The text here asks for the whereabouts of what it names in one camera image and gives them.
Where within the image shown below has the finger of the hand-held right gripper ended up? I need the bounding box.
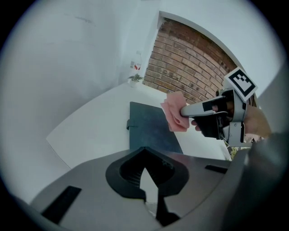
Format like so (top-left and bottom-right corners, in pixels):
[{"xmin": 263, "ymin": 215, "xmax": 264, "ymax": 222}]
[{"xmin": 179, "ymin": 96, "xmax": 226, "ymax": 118}]

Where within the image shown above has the dark blue notebook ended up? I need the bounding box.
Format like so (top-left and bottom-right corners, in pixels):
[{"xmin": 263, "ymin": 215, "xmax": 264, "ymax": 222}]
[{"xmin": 126, "ymin": 101, "xmax": 183, "ymax": 155}]

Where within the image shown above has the person's white shirt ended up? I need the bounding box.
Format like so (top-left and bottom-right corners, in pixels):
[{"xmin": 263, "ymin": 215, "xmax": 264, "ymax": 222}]
[{"xmin": 232, "ymin": 60, "xmax": 289, "ymax": 231}]

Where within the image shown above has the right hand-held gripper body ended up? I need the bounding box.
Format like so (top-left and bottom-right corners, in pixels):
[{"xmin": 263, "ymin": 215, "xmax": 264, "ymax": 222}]
[{"xmin": 196, "ymin": 67, "xmax": 258, "ymax": 147}]

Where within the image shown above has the pink cloth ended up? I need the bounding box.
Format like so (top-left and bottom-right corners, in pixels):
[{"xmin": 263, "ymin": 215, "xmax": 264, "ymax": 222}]
[{"xmin": 160, "ymin": 91, "xmax": 190, "ymax": 133}]

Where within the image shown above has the clear bottle with red label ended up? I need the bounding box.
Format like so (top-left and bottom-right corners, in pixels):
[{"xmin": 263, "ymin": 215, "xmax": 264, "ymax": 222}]
[{"xmin": 134, "ymin": 51, "xmax": 143, "ymax": 72}]

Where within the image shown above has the person's right forearm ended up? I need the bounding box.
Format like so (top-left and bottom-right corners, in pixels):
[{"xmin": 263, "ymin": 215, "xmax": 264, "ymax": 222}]
[{"xmin": 243, "ymin": 105, "xmax": 272, "ymax": 139}]

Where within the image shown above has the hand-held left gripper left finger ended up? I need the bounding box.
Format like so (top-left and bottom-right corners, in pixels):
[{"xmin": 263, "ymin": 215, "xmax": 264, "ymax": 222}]
[{"xmin": 30, "ymin": 146, "xmax": 158, "ymax": 231}]

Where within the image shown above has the leafy plant in white pot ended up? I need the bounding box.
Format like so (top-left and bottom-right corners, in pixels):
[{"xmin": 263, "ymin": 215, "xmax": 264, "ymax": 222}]
[{"xmin": 128, "ymin": 74, "xmax": 144, "ymax": 88}]

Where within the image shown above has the person's right hand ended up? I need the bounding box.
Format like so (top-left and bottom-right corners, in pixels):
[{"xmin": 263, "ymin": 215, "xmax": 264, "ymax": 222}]
[{"xmin": 191, "ymin": 119, "xmax": 202, "ymax": 133}]

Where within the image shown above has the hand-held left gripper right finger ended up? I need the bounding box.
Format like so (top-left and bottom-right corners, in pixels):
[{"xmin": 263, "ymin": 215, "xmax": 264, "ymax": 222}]
[{"xmin": 144, "ymin": 146, "xmax": 231, "ymax": 226}]

